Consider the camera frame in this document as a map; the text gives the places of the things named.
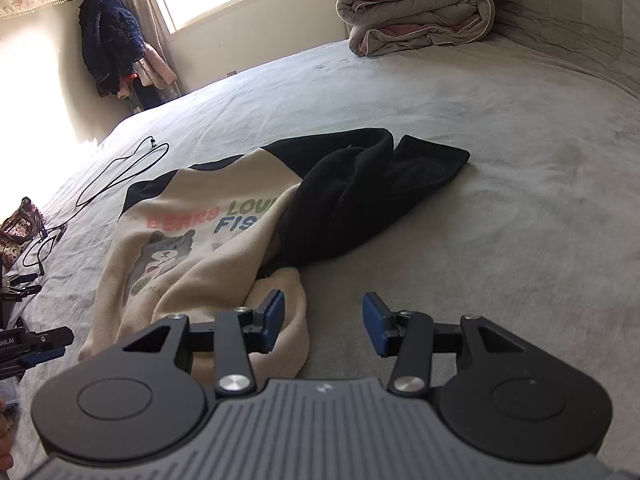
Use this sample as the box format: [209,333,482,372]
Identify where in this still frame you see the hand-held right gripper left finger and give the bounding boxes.
[121,288,287,395]

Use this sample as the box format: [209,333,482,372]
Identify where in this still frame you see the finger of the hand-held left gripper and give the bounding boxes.
[25,326,75,352]
[19,347,67,368]

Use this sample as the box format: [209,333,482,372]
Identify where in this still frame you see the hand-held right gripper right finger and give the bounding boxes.
[362,291,526,395]

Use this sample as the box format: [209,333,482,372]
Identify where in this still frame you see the floral bag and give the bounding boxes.
[0,197,47,262]

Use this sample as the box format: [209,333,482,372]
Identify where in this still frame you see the cream sweatshirt with black sleeves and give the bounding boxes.
[79,128,471,378]

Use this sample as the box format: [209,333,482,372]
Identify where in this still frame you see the pink hanging clothes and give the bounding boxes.
[134,42,177,89]

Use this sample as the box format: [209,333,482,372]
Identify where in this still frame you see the beige curtain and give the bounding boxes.
[82,0,182,103]

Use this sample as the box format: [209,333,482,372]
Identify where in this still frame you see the folded grey pink quilt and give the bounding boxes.
[336,0,496,58]

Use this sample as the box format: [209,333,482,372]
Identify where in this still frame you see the person's left hand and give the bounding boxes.
[0,396,14,467]

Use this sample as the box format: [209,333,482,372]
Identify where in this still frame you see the black cable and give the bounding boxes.
[75,136,170,209]
[22,224,69,277]

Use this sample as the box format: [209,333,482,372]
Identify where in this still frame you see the dark hanging jacket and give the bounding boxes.
[78,0,147,99]

